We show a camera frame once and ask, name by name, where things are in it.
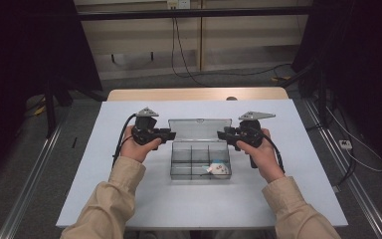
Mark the light wooden table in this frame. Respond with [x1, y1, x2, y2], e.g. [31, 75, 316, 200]
[106, 87, 289, 102]

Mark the white floor cable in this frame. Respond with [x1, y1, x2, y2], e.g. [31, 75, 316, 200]
[324, 106, 382, 173]

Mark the black hanging wall cable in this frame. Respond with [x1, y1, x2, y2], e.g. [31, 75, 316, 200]
[174, 18, 292, 78]
[170, 17, 210, 88]

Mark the white wall socket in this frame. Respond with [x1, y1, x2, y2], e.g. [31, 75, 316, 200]
[166, 0, 192, 10]

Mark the white plush toy blue cap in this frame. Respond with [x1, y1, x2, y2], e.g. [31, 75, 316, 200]
[206, 160, 231, 177]

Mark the hand-held gripper black cable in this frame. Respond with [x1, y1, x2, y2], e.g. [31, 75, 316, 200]
[111, 113, 137, 168]
[260, 130, 287, 174]

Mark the black floor cable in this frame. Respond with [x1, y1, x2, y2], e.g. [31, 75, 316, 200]
[331, 109, 357, 187]

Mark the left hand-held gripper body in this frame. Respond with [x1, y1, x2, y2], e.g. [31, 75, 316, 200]
[131, 107, 167, 150]

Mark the black curtain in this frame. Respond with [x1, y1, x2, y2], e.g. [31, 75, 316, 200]
[0, 0, 102, 188]
[291, 0, 382, 173]

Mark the black metal stand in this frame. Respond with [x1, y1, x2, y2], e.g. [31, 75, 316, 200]
[43, 79, 75, 138]

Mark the person's right hand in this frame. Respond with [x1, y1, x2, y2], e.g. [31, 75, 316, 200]
[236, 128, 286, 184]

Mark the black horizontal metal bar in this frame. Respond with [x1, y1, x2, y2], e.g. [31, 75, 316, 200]
[78, 5, 312, 22]

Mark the left hand-held gripper black cable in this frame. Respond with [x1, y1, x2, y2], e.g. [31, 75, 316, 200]
[111, 113, 137, 168]

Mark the clear plastic compartment box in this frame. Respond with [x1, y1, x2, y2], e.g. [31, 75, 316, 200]
[167, 118, 233, 181]

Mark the aluminium floor rail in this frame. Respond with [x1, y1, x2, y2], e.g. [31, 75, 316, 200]
[302, 99, 382, 239]
[0, 113, 68, 239]

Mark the right hand-held gripper black cable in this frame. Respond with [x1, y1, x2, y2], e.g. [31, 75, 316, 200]
[260, 130, 287, 174]

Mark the white table cover sheet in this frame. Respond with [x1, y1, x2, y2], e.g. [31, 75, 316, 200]
[55, 99, 349, 231]

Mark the person's left hand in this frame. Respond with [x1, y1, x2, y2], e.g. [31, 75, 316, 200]
[119, 124, 163, 163]

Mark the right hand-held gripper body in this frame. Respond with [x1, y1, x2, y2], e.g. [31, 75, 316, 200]
[227, 111, 277, 168]

